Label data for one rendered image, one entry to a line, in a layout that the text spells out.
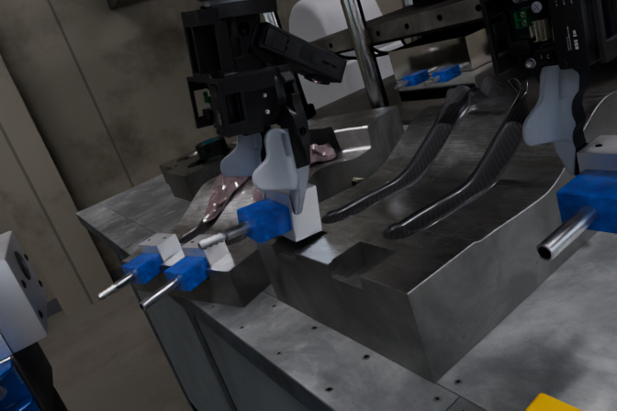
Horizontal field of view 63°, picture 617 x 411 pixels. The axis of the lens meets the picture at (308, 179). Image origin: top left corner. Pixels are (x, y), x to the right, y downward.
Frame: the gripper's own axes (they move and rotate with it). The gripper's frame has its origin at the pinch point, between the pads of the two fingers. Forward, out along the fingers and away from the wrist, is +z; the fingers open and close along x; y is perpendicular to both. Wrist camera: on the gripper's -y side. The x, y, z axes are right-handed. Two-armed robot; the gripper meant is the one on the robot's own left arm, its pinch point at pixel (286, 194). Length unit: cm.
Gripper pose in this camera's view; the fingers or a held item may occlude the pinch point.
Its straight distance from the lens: 54.3
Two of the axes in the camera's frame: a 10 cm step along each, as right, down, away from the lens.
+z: 1.2, 9.4, 3.3
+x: 5.8, 2.0, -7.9
